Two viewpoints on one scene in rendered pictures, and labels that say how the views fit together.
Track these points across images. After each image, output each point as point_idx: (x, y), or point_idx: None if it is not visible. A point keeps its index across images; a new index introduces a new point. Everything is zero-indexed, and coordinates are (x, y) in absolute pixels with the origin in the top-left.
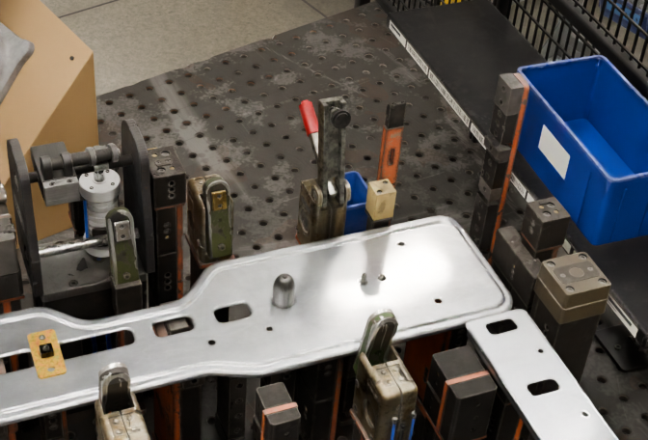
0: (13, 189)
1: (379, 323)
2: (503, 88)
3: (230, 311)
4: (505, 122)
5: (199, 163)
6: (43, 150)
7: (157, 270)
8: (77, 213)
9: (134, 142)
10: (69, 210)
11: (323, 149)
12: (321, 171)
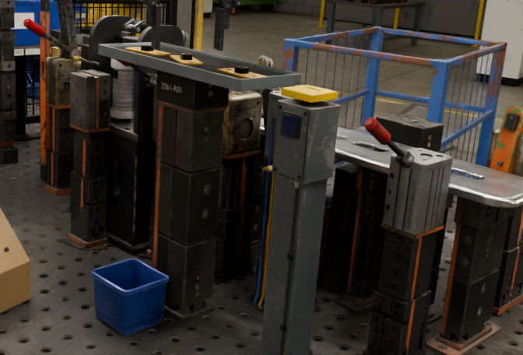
0: (149, 72)
1: (187, 33)
2: None
3: (41, 210)
4: (14, 11)
5: None
6: (137, 38)
7: None
8: (109, 110)
9: (124, 18)
10: (96, 122)
11: (74, 20)
12: (74, 36)
